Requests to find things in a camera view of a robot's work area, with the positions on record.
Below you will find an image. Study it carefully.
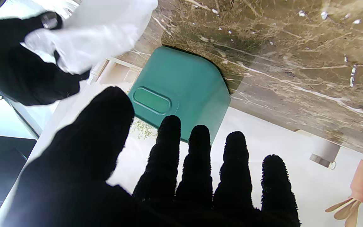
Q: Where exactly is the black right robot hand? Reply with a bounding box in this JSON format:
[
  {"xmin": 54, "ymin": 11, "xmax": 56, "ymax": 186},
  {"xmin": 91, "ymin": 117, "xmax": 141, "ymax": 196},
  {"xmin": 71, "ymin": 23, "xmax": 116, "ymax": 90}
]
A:
[{"xmin": 0, "ymin": 11, "xmax": 90, "ymax": 106}]

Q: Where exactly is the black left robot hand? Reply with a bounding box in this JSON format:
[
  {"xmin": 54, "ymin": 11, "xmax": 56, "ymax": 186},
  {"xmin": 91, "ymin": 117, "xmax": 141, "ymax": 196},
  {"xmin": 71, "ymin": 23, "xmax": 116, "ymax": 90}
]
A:
[{"xmin": 3, "ymin": 87, "xmax": 300, "ymax": 227}]

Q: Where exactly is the translucent white disposable glove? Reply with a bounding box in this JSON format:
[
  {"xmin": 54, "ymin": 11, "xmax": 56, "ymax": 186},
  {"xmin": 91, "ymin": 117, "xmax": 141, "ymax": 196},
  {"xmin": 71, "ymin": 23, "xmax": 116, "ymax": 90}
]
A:
[{"xmin": 24, "ymin": 0, "xmax": 158, "ymax": 75}]

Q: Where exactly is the green plastic basket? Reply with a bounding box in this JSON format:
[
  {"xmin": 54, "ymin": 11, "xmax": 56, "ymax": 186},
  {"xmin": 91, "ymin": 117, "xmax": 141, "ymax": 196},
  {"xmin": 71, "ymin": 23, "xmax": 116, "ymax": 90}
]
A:
[{"xmin": 128, "ymin": 46, "xmax": 231, "ymax": 145}]

